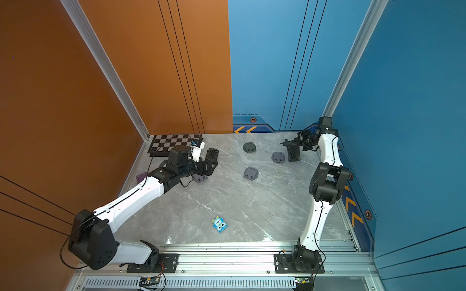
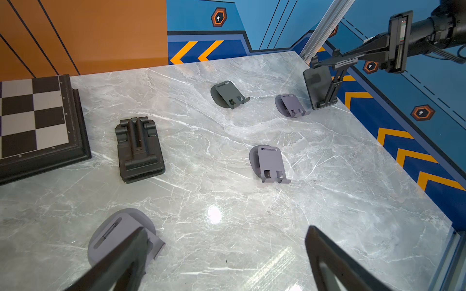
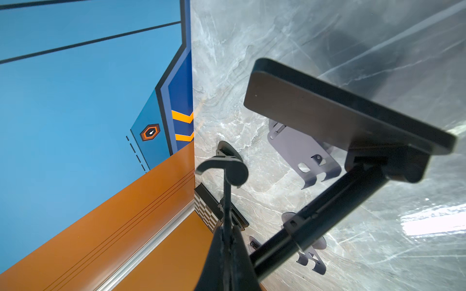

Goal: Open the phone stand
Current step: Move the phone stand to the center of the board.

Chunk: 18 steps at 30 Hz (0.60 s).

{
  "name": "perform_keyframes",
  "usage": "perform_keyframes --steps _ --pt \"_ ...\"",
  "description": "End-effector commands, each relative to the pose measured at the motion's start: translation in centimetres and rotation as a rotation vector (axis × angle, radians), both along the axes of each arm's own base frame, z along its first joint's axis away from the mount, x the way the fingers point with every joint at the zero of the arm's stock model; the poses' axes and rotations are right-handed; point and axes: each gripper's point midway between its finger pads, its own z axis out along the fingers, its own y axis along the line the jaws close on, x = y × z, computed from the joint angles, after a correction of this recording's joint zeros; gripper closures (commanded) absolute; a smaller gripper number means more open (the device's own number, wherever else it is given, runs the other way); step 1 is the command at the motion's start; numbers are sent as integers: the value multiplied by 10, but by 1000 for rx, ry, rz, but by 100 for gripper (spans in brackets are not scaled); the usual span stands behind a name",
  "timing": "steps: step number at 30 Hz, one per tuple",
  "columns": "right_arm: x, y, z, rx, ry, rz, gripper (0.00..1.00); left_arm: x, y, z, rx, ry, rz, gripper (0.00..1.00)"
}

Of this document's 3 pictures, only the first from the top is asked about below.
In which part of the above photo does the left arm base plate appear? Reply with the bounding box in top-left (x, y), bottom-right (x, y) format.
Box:
top-left (127, 253), bottom-right (179, 274)

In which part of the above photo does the right aluminium corner post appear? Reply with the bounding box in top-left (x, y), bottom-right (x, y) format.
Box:
top-left (322, 0), bottom-right (388, 118)

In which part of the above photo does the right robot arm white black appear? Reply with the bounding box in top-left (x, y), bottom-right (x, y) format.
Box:
top-left (292, 116), bottom-right (350, 274)

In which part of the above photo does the black white chessboard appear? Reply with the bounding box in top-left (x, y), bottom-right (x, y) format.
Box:
top-left (148, 134), bottom-right (202, 157)

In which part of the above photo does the left aluminium corner post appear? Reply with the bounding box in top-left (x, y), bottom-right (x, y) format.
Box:
top-left (61, 0), bottom-right (150, 141)

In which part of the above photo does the black folding phone stand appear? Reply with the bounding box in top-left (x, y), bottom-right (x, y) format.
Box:
top-left (281, 138), bottom-right (300, 162)

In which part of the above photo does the right circuit board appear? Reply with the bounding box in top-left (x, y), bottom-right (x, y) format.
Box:
top-left (295, 277), bottom-right (314, 291)

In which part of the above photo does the aluminium front rail frame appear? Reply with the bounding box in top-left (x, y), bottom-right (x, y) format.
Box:
top-left (67, 241), bottom-right (384, 291)

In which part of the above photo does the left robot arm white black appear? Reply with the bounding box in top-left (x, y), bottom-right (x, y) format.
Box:
top-left (62, 145), bottom-right (219, 271)

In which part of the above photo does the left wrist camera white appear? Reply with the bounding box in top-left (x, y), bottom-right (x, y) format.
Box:
top-left (191, 139), bottom-right (205, 162)

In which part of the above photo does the dark grey round phone stand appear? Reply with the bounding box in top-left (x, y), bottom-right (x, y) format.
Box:
top-left (243, 142), bottom-right (257, 153)

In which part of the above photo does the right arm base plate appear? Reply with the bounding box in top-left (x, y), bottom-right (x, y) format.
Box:
top-left (274, 253), bottom-right (325, 274)

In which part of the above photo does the left green circuit board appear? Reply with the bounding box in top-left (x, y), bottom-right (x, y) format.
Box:
top-left (137, 276), bottom-right (161, 291)

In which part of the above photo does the purple cube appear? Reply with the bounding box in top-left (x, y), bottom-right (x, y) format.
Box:
top-left (136, 172), bottom-right (147, 184)

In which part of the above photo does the aluminium corner post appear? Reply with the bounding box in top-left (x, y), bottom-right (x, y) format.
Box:
top-left (322, 0), bottom-right (388, 118)
top-left (61, 0), bottom-right (150, 141)

